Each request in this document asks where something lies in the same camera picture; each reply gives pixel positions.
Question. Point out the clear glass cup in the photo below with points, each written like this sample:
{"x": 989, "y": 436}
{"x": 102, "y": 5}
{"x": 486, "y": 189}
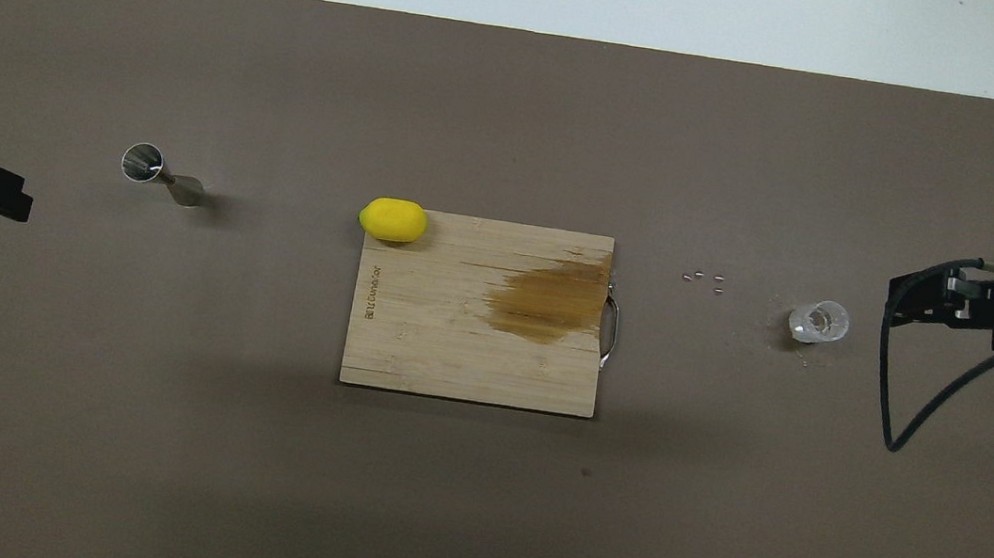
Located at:
{"x": 819, "y": 321}

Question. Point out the yellow lemon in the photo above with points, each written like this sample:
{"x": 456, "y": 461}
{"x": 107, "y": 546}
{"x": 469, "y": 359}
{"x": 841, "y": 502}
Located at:
{"x": 392, "y": 220}

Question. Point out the wooden cutting board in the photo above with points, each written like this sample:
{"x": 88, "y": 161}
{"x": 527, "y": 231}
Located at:
{"x": 433, "y": 338}

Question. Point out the steel double jigger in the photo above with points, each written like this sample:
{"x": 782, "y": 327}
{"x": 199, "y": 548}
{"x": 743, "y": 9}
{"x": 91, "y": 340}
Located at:
{"x": 141, "y": 161}

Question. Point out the brown table mat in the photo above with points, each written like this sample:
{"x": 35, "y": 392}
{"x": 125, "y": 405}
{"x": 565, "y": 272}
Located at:
{"x": 157, "y": 417}

